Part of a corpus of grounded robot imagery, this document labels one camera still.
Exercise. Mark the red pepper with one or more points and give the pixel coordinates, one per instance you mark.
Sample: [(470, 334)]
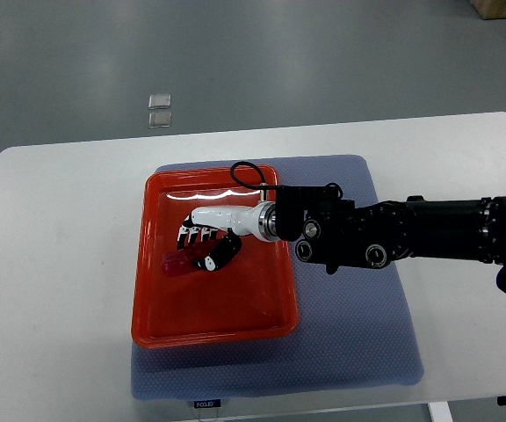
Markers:
[(185, 261)]

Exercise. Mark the red plastic tray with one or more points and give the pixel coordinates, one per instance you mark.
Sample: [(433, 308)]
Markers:
[(253, 297)]

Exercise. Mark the cardboard box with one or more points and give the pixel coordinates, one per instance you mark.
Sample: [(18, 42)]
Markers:
[(490, 9)]

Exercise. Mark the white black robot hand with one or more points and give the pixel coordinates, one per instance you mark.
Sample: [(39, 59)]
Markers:
[(213, 254)]

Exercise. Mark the white table leg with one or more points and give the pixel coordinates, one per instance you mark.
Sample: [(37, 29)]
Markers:
[(440, 412)]

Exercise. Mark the black mat label tag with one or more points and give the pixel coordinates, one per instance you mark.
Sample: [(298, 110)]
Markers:
[(207, 404)]

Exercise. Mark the upper metal floor plate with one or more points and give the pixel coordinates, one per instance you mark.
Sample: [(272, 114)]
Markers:
[(159, 101)]

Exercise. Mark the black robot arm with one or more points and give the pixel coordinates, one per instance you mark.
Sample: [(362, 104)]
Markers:
[(330, 230)]

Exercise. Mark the blue-grey textured mat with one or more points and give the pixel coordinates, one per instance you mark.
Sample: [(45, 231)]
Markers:
[(354, 331)]

